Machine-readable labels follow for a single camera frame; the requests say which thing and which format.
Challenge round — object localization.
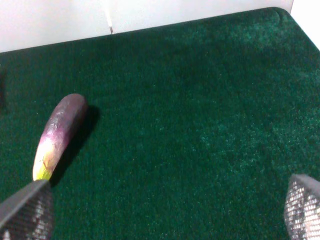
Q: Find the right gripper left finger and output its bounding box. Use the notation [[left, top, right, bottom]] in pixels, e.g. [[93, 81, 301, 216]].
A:
[[0, 179, 53, 240]]

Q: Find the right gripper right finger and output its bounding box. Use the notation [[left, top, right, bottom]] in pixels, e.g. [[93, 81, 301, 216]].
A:
[[284, 174, 320, 240]]

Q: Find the purple eggplant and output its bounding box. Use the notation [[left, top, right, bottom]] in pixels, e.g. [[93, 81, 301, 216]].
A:
[[32, 93, 88, 181]]

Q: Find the green felt table mat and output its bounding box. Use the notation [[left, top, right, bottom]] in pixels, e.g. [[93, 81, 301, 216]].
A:
[[0, 7, 320, 240]]

